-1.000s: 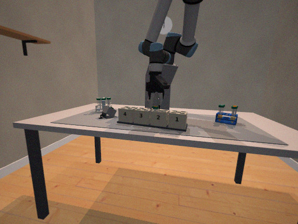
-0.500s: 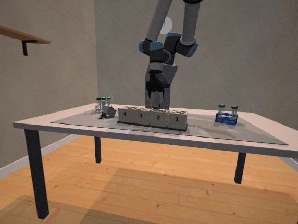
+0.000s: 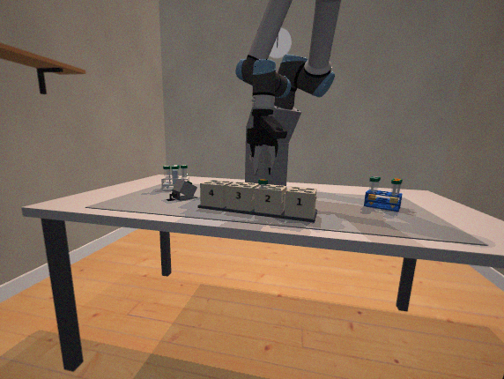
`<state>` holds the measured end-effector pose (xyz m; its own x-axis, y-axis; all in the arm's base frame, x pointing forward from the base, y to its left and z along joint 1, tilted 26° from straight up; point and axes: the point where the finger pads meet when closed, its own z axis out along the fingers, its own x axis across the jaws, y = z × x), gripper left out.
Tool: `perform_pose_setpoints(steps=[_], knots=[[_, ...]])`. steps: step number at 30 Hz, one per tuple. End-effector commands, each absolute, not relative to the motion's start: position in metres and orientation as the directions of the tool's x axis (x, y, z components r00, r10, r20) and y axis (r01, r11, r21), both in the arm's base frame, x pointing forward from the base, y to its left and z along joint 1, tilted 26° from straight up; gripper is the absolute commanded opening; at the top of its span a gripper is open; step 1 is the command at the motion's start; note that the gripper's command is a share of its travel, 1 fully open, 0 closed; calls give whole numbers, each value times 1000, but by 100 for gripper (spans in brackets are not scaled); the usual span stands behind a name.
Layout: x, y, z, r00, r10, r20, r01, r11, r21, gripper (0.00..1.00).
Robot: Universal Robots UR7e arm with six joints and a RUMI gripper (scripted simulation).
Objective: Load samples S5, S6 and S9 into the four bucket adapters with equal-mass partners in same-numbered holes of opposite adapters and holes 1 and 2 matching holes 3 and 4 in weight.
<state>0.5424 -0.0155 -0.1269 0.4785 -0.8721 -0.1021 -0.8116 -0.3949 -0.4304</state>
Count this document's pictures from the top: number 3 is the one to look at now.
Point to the blue tube rack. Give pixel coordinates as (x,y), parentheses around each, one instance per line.
(380,203)

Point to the beige bucket adapter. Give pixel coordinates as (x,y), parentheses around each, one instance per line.
(213,193)
(299,202)
(270,200)
(241,196)

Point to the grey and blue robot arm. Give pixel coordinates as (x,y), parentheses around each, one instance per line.
(312,75)

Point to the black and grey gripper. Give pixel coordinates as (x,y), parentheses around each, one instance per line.
(261,136)

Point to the beige tube rack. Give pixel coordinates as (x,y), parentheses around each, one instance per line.
(171,185)

